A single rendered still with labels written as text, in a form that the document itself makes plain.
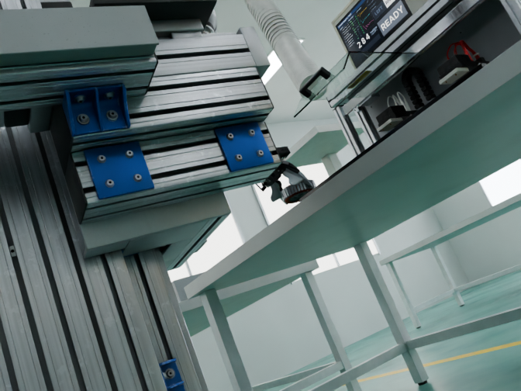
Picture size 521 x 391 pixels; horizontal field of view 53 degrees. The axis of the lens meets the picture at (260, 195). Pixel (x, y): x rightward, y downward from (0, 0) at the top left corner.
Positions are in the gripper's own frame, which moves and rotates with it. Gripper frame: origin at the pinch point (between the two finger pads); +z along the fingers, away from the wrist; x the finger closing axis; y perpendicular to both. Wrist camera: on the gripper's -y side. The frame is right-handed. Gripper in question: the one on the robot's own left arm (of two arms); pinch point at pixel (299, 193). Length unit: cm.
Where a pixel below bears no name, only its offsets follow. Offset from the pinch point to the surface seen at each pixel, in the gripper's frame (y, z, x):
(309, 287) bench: -61, 57, -110
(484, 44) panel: -42, 6, 53
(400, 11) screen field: -41, -18, 42
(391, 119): -18.2, 2.3, 29.9
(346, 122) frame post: -28.9, -3.9, 9.5
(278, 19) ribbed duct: -156, -62, -70
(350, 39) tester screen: -44, -22, 22
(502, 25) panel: -42, 5, 60
